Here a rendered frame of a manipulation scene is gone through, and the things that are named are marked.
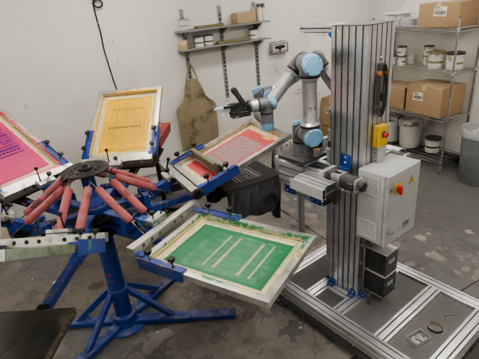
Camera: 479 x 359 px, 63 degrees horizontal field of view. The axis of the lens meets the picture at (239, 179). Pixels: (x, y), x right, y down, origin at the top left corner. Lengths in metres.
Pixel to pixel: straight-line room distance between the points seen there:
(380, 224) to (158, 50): 3.27
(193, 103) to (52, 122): 1.61
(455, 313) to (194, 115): 3.49
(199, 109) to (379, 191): 3.08
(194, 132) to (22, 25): 2.13
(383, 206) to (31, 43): 3.61
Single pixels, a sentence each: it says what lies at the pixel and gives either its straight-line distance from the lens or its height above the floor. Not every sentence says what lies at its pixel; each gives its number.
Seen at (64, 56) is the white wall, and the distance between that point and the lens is 4.60.
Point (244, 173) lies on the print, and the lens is 3.14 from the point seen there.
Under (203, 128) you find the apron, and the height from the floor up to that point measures 0.77.
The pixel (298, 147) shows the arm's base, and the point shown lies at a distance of 2.53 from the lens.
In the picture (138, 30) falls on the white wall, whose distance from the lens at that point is 4.74.
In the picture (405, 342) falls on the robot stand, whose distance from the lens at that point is 2.81.
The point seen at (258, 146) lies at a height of 1.19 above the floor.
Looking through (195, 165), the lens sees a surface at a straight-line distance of 3.08.
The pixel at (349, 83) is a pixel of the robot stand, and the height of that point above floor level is 1.71.
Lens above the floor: 2.20
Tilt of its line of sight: 24 degrees down
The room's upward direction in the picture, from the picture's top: 6 degrees counter-clockwise
